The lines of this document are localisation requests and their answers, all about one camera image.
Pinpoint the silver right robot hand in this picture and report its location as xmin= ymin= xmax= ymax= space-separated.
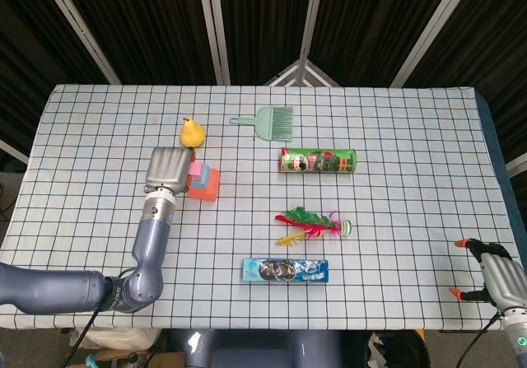
xmin=449 ymin=238 xmax=527 ymax=310

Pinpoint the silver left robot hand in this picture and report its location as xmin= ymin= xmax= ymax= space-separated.
xmin=143 ymin=146 xmax=196 ymax=195

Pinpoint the medium blue foam cube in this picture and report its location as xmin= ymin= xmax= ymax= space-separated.
xmin=189 ymin=165 xmax=211 ymax=191

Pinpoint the yellow plastic pear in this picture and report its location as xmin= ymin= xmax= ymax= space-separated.
xmin=180 ymin=117 xmax=206 ymax=149

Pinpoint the large orange foam cube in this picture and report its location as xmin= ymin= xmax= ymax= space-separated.
xmin=188 ymin=167 xmax=221 ymax=203

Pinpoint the green plastic comb brush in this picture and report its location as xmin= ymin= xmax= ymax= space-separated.
xmin=229 ymin=105 xmax=294 ymax=142

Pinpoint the light blue checked tablecloth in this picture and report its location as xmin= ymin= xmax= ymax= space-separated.
xmin=0 ymin=83 xmax=515 ymax=331

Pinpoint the black folding partition screen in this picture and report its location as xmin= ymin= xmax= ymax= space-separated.
xmin=0 ymin=0 xmax=527 ymax=179

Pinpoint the colourful feather shuttlecock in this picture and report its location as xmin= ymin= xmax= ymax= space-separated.
xmin=274 ymin=206 xmax=353 ymax=247

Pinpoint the green Pringles can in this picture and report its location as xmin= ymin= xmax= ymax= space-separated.
xmin=280 ymin=147 xmax=357 ymax=175

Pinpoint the blue Oreo cookie box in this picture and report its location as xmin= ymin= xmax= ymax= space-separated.
xmin=241 ymin=258 xmax=330 ymax=284

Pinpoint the white metal stand foot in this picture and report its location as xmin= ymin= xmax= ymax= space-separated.
xmin=263 ymin=57 xmax=341 ymax=88

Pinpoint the white plastic bag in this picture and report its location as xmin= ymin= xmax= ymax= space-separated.
xmin=68 ymin=327 xmax=161 ymax=351

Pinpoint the brown cardboard box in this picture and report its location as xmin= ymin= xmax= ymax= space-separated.
xmin=68 ymin=345 xmax=186 ymax=368

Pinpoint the grey-blue robot torso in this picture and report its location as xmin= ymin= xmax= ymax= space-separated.
xmin=164 ymin=328 xmax=345 ymax=368

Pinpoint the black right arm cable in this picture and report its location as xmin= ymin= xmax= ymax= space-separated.
xmin=455 ymin=309 xmax=501 ymax=368

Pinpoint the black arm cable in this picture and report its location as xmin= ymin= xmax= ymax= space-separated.
xmin=455 ymin=309 xmax=501 ymax=368
xmin=60 ymin=308 xmax=100 ymax=368

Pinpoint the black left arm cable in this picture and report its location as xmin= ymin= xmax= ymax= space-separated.
xmin=60 ymin=308 xmax=100 ymax=368

